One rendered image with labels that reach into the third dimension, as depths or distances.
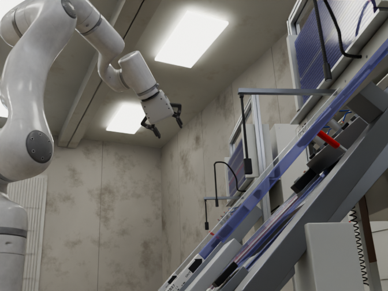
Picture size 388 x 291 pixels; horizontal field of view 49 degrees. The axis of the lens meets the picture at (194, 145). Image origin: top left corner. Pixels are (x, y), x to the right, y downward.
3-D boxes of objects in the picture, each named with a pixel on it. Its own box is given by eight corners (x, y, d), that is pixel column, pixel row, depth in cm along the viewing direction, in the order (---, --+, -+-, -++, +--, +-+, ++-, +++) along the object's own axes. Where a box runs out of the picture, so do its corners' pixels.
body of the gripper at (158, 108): (161, 84, 156) (175, 109, 161) (137, 95, 158) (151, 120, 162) (161, 89, 150) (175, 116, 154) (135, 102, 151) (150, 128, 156)
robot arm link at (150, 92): (157, 78, 156) (161, 85, 157) (136, 89, 157) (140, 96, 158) (157, 85, 148) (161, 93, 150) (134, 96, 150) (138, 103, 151)
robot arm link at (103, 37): (58, 46, 132) (116, 99, 155) (99, 26, 126) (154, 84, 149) (61, 26, 137) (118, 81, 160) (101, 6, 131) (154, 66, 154)
